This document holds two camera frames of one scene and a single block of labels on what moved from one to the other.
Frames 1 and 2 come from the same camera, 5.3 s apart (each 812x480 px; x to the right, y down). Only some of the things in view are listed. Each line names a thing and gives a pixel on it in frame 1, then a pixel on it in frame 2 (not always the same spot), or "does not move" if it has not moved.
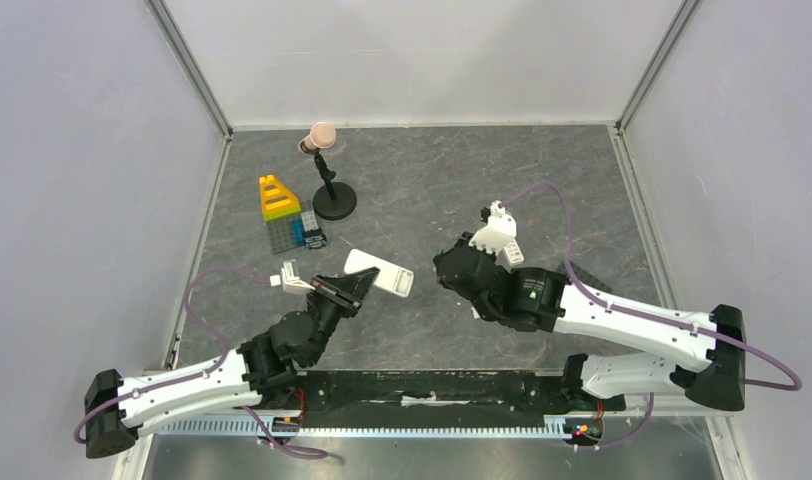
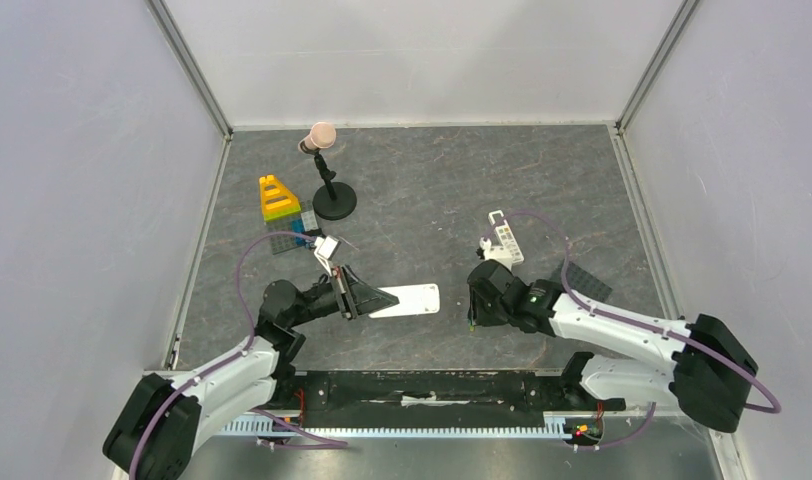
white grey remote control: [391, 278] → [413, 300]
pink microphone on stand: [333, 200] does not move
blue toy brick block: [298, 231] does not move
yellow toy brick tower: [276, 201] does not move
